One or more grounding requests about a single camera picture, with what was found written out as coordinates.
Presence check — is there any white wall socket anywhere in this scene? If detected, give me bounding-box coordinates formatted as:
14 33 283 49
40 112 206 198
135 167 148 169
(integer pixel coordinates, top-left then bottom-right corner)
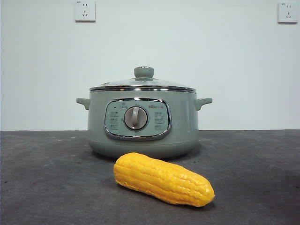
277 1 299 24
75 0 97 23

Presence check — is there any yellow corn cob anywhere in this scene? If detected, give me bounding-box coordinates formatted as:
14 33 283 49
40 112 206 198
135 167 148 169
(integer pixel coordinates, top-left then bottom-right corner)
113 152 216 208

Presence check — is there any sage green electric cooking pot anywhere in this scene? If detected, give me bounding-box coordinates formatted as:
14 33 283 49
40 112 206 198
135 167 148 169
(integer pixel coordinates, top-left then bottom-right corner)
75 88 213 160

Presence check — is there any glass lid with green knob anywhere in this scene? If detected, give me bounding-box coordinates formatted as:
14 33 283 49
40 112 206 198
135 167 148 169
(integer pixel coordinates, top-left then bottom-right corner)
90 66 196 92

